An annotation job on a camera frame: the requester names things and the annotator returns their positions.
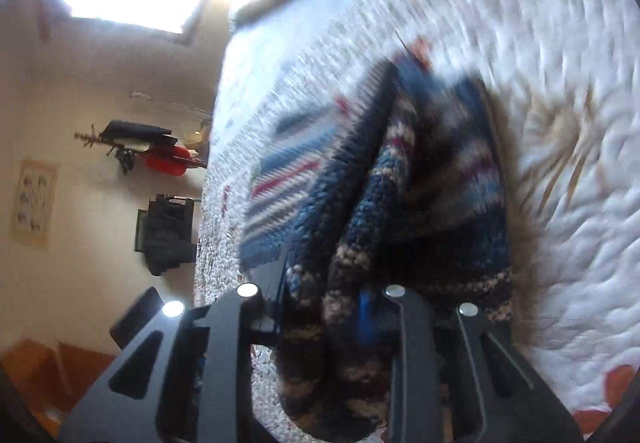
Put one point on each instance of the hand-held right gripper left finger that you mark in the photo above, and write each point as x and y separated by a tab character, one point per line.
235	323

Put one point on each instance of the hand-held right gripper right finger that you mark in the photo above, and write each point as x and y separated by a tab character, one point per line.
367	323

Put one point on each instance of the striped knit sweater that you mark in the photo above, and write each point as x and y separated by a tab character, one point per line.
390	203

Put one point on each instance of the red bag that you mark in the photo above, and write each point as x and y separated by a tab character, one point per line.
170	159

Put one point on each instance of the dark garment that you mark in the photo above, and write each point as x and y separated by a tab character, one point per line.
140	132

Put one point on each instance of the wooden coat rack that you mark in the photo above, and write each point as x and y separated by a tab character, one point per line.
90	138

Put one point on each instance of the white floral quilt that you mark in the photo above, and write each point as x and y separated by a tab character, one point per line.
575	148

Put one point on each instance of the wall poster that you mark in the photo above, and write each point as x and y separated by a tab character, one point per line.
35	203

